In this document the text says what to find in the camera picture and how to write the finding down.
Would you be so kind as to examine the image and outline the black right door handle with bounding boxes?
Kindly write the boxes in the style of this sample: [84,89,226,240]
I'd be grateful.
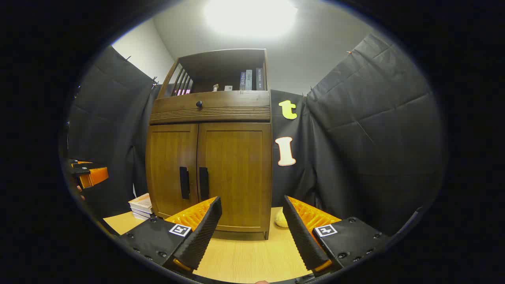
[199,167,210,201]

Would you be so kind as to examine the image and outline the flat book with pinkish cover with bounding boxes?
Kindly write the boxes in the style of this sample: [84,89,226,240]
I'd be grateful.
[128,193,154,210]

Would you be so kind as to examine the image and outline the black backdrop cloth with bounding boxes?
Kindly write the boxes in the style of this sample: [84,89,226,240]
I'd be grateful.
[63,33,449,238]

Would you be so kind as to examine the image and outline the wooden double-door shoe cabinet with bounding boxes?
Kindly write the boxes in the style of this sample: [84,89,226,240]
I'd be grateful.
[145,48,273,241]

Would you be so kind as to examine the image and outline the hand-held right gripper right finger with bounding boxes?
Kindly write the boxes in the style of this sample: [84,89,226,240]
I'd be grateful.
[282,195,391,276]

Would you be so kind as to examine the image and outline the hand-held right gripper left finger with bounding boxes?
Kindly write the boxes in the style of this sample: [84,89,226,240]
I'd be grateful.
[118,196,223,273]

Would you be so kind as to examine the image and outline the rectangular ceiling light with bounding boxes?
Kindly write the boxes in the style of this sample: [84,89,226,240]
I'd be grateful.
[203,0,299,39]

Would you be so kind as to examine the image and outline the wooden cabinet door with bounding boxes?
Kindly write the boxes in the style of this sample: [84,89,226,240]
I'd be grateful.
[146,123,199,220]
[197,122,273,233]

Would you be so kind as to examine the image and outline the wooden cabinet drawer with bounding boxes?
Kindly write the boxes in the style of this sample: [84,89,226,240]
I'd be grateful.
[151,90,271,115]

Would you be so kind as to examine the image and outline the black left door handle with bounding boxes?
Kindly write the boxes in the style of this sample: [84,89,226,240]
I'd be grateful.
[180,166,191,200]

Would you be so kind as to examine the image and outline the black door handle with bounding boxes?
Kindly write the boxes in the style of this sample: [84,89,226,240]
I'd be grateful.
[180,166,191,200]
[199,167,210,201]

